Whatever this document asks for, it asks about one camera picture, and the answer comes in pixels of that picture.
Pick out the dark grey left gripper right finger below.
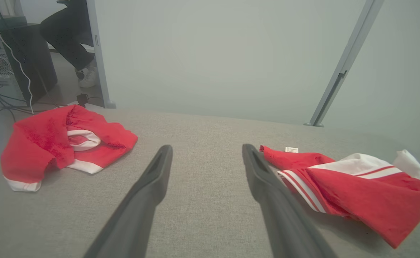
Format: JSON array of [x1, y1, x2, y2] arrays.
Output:
[[242, 144, 338, 258]]

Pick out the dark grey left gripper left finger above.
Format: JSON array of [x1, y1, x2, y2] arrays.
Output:
[[84, 144, 173, 258]]

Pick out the red shorts with white trim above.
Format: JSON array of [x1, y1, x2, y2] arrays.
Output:
[[0, 105, 139, 192]]

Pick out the red and white basketball jersey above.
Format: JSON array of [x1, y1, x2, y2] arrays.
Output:
[[259, 145, 420, 249]]

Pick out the person leg in black trousers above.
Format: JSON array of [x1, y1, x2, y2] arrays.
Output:
[[40, 0, 96, 71]]

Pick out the black desktop computer tower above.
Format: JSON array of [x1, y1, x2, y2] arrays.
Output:
[[0, 24, 58, 106]]

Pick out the grey metal door frame post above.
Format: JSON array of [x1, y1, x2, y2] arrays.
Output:
[[86, 0, 116, 109]]

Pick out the black floor cables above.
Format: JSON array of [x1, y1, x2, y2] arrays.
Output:
[[0, 79, 69, 120]]

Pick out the white sneaker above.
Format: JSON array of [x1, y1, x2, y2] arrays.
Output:
[[76, 64, 99, 89]]

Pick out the white cable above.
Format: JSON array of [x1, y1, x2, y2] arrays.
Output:
[[0, 11, 35, 115]]

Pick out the dark green desk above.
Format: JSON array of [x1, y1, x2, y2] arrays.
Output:
[[0, 16, 28, 33]]

